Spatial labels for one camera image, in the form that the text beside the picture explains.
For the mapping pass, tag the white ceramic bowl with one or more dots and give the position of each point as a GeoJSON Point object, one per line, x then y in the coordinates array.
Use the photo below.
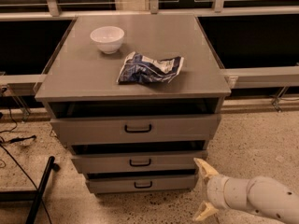
{"type": "Point", "coordinates": [108, 39]}

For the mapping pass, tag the grey drawer cabinet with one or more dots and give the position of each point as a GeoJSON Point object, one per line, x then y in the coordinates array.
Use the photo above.
{"type": "Point", "coordinates": [82, 82]}

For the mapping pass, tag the grey bottom drawer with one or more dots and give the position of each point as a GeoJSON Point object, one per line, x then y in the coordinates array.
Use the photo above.
{"type": "Point", "coordinates": [142, 183]}

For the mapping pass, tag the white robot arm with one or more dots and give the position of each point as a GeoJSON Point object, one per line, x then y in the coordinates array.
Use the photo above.
{"type": "Point", "coordinates": [261, 196]}

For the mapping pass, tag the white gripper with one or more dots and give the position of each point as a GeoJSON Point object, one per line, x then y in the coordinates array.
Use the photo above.
{"type": "Point", "coordinates": [217, 190]}

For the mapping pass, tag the grey drawer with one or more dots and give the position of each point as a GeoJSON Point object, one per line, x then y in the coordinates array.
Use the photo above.
{"type": "Point", "coordinates": [137, 162]}
{"type": "Point", "coordinates": [142, 129]}
{"type": "Point", "coordinates": [142, 183]}

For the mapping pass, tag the grey middle drawer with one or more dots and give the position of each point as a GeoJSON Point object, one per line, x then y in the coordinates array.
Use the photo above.
{"type": "Point", "coordinates": [137, 162]}

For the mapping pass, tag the grey top drawer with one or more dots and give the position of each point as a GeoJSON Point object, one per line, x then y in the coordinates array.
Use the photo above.
{"type": "Point", "coordinates": [142, 129]}

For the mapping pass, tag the black metal stand leg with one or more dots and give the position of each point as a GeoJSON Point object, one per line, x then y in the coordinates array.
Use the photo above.
{"type": "Point", "coordinates": [33, 196]}

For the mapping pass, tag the crumpled blue white chip bag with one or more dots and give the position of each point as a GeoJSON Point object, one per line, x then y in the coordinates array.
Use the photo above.
{"type": "Point", "coordinates": [140, 69]}

